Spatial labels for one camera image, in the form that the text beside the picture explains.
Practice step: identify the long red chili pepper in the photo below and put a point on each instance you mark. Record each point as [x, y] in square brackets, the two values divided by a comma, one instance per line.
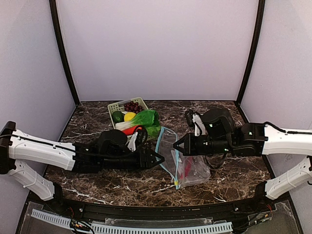
[186, 167]

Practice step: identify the dark red grapes bunch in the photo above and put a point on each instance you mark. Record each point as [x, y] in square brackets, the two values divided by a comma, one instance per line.
[133, 107]

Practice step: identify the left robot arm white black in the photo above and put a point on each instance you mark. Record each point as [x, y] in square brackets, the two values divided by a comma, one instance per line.
[111, 150]

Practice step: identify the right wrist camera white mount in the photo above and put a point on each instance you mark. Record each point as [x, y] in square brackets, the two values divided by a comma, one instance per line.
[194, 120]

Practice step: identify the black curved front rail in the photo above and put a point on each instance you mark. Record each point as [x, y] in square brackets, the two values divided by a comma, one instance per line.
[238, 211]

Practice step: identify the green avocado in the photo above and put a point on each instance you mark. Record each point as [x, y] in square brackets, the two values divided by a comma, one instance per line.
[117, 116]

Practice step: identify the right black frame post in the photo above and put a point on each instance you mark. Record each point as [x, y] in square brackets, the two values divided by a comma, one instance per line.
[252, 52]

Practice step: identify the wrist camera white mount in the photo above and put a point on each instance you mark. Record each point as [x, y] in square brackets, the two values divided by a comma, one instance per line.
[194, 120]
[138, 138]

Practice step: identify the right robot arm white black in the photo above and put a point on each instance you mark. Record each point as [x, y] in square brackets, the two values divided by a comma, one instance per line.
[216, 133]

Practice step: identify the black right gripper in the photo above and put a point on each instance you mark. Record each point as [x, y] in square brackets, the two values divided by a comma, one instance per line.
[189, 144]

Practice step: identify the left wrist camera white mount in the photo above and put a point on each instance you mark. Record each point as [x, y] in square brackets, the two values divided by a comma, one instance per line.
[138, 138]

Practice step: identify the clear zip top bag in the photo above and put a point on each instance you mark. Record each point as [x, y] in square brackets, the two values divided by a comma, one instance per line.
[200, 172]

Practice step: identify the yellow lemon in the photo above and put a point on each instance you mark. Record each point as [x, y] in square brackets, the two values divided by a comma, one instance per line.
[129, 116]

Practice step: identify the left black frame post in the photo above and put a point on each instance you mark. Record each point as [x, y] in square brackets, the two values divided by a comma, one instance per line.
[62, 52]

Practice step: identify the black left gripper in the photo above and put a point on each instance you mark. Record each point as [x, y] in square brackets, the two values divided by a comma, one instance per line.
[148, 159]

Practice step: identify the orange red chili pepper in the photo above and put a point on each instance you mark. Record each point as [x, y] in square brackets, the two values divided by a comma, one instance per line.
[132, 130]

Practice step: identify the black frame post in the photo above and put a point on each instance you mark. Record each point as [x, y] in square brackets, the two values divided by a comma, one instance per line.
[252, 52]
[62, 52]

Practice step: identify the green bok choy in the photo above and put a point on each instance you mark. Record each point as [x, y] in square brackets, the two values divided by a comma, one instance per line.
[149, 119]

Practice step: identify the beige plastic basket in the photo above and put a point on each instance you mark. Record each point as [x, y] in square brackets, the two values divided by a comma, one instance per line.
[119, 106]

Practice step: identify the white slotted cable duct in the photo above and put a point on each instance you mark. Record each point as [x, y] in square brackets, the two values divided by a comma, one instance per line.
[82, 227]

